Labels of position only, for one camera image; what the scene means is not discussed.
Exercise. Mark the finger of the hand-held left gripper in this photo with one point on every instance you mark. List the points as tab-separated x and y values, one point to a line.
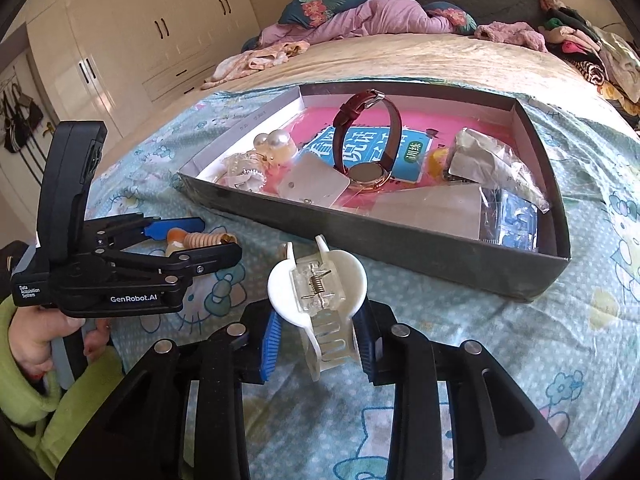
210	257
172	226

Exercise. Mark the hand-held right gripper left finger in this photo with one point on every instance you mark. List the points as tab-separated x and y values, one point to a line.
270	337

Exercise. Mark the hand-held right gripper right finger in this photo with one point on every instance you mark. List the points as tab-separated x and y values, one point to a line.
365	340

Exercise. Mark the white hair claw clip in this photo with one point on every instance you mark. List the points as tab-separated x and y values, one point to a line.
320	280

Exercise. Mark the grey cardboard box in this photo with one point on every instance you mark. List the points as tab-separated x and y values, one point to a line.
400	247

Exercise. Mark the white earring card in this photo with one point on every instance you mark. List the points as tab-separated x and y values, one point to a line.
312	180

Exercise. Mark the blue plastic box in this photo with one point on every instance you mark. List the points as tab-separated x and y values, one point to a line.
517	220

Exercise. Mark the crinkled clear plastic bag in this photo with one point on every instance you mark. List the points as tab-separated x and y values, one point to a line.
495	160

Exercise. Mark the person's left forearm green sleeve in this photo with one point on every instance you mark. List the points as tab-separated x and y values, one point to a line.
20	410

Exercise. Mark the person's left hand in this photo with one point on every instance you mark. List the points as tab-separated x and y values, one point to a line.
32	340

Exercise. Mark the hanging dark bags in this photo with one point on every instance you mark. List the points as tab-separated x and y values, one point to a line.
20	117

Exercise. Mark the white lace scrunchie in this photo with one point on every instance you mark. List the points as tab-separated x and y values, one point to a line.
245	172

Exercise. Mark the pearl hair clip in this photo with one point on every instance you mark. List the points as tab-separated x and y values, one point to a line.
277	147

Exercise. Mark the flat clear plastic bag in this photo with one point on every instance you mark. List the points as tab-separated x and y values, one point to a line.
430	207

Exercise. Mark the cream wardrobe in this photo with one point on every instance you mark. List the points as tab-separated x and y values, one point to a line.
150	25

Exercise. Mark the pink book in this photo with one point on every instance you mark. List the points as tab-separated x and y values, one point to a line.
320	120

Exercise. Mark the pink cream crumpled clothes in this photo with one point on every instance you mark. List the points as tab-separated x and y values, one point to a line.
250	60

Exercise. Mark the small yellow ornament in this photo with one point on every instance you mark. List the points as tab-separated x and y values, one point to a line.
437	160

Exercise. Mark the large floral pillow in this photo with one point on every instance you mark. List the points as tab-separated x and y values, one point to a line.
320	5

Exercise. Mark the beige bedspread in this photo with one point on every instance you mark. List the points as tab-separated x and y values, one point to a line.
400	60

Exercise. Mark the pink quilt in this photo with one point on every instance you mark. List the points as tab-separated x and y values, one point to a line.
385	17

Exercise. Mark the small floral pillow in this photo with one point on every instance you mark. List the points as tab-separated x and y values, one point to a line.
457	17

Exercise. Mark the pink fluffy garment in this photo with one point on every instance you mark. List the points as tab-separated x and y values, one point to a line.
510	35

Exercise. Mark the pile of mixed clothes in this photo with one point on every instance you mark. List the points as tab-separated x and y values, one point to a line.
590	45

